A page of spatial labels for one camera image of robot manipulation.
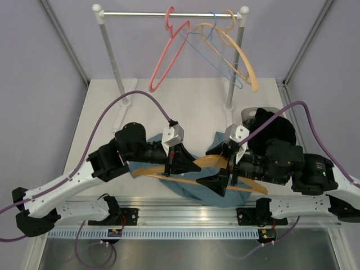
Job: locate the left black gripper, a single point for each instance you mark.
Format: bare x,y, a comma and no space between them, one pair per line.
181,161

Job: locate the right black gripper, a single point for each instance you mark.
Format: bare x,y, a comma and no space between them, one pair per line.
219,181

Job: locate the brown wooden hanger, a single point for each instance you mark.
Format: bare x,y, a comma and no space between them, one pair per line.
205,163

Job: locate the blue-grey t shirt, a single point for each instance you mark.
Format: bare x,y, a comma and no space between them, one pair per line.
199,194

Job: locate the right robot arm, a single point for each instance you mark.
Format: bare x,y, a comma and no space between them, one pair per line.
323,187

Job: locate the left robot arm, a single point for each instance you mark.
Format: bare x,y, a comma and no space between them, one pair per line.
42,208

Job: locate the beige plastic hanger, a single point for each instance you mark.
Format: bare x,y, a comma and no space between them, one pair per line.
224,34

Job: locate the white laundry basket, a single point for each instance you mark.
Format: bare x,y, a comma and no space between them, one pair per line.
247,114

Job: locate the black garment in basket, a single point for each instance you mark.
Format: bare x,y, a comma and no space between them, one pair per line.
280,129

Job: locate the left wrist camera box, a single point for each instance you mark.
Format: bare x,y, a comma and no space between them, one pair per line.
171,136

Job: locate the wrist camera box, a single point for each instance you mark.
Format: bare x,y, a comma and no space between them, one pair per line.
171,136
233,136

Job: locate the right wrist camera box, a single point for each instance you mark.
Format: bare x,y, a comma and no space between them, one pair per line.
233,136

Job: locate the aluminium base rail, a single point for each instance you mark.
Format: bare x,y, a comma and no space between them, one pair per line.
197,209

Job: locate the slotted cable duct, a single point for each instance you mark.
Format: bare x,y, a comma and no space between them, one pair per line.
163,234

